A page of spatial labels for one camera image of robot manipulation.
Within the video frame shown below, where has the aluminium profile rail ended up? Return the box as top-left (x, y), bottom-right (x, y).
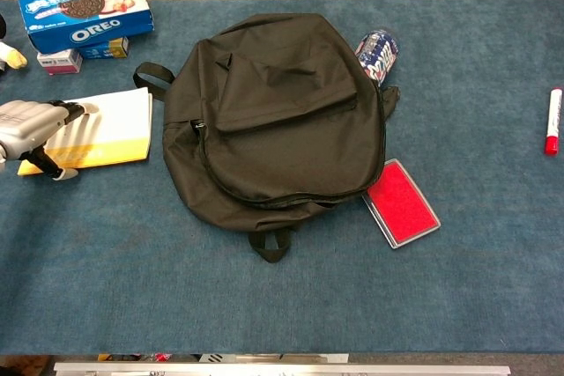
top-left (53, 361), bottom-right (512, 376)

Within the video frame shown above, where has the small white pink box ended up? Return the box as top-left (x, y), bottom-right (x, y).
top-left (36, 48), bottom-right (84, 76)

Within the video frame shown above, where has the blue red drink can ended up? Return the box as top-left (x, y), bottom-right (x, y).
top-left (354, 29), bottom-right (400, 86)

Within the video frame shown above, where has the small blue yellow box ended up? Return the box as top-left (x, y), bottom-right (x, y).
top-left (78, 36), bottom-right (130, 60)

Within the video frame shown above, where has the red white marker pen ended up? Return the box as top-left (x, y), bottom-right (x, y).
top-left (544, 87), bottom-right (564, 157)

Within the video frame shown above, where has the red ink pad case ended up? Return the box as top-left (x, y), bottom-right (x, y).
top-left (361, 158), bottom-right (442, 250)

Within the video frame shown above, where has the black backpack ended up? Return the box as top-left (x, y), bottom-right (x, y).
top-left (132, 12), bottom-right (401, 264)

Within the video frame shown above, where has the black white plush toy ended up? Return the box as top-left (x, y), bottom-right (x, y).
top-left (0, 14), bottom-right (28, 76)

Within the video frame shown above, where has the silver vented plate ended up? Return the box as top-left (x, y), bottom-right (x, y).
top-left (198, 352), bottom-right (238, 364)

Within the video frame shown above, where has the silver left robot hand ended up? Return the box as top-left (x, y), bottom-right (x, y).
top-left (0, 100), bottom-right (96, 181)

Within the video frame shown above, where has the white and yellow book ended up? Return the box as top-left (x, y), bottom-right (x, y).
top-left (17, 87), bottom-right (154, 178)

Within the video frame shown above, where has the blue felt table cover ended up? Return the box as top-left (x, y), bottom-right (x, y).
top-left (0, 0), bottom-right (564, 356)

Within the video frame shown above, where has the blue Oreo cookie box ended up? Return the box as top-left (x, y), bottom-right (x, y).
top-left (18, 0), bottom-right (156, 55)

